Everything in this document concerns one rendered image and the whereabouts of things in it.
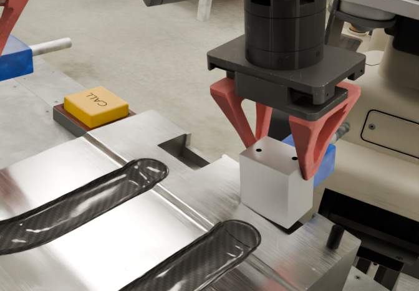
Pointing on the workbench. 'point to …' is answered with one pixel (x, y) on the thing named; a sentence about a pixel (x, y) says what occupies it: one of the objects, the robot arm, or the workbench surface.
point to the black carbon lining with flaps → (121, 188)
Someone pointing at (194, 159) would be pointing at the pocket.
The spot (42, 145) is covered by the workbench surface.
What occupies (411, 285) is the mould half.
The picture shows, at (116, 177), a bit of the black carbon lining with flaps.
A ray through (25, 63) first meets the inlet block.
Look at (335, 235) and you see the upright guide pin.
